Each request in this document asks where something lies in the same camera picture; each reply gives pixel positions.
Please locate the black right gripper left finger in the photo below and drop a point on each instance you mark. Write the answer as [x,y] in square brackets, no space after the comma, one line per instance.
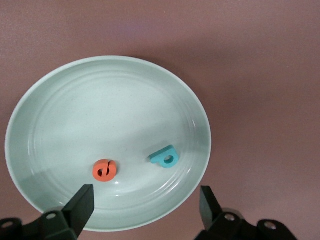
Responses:
[75,215]

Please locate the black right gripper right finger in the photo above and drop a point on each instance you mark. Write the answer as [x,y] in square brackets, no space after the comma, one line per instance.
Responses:
[225,227]

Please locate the orange foam letter e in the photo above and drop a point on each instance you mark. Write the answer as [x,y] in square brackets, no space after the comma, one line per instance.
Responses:
[96,172]

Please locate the teal foam letter p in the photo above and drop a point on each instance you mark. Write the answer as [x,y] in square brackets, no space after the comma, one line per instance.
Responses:
[156,158]

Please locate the light green plate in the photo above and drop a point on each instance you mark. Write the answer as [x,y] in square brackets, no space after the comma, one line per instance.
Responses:
[100,112]

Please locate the brown table cover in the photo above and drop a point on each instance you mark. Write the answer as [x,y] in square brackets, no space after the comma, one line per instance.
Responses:
[250,75]

